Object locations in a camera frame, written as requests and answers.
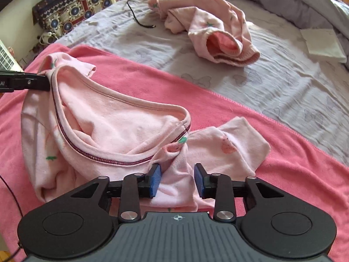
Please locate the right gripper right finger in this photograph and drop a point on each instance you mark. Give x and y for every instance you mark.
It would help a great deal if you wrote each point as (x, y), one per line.
(219, 187)

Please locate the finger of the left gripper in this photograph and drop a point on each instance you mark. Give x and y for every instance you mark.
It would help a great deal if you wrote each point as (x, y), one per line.
(11, 81)

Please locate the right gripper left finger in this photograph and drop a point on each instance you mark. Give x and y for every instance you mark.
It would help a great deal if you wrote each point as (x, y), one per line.
(137, 186)

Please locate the patterned fabric storage box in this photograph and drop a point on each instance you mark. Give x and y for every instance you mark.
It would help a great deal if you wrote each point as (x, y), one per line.
(62, 16)

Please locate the pink strawberry pants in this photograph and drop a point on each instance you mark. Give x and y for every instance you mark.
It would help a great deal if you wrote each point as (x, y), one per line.
(217, 29)

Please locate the lilac butterfly bed sheet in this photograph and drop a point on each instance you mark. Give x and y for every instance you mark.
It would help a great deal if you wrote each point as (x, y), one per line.
(285, 84)

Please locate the pink strawberry shirt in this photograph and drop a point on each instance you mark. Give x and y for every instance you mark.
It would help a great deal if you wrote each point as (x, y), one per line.
(80, 130)

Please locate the white folded paper tissue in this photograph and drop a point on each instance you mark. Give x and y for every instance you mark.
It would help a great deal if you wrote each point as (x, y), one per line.
(323, 45)

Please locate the pink towel blanket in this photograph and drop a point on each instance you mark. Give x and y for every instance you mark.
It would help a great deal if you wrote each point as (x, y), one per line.
(293, 164)

